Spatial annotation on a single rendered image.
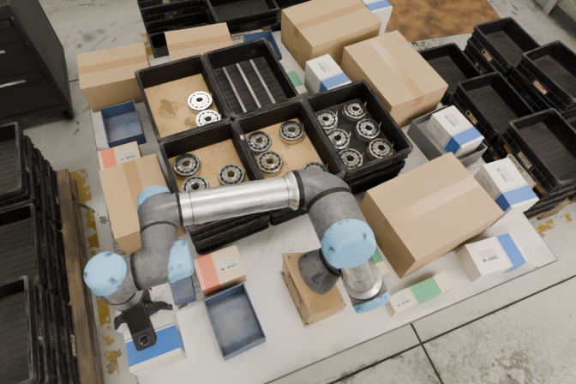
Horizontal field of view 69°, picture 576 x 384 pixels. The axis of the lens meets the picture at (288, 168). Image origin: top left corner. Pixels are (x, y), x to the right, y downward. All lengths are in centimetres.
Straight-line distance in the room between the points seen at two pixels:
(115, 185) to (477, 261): 136
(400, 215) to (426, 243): 13
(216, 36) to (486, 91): 166
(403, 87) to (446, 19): 207
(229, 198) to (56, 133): 227
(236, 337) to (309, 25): 143
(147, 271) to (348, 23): 163
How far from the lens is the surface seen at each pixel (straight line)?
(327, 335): 156
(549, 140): 262
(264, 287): 159
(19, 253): 227
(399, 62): 202
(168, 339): 113
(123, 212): 160
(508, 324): 259
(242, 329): 155
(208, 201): 93
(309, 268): 141
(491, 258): 173
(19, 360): 198
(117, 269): 85
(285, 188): 96
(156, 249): 87
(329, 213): 92
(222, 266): 154
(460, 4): 415
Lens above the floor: 222
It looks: 57 degrees down
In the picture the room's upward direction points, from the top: 5 degrees clockwise
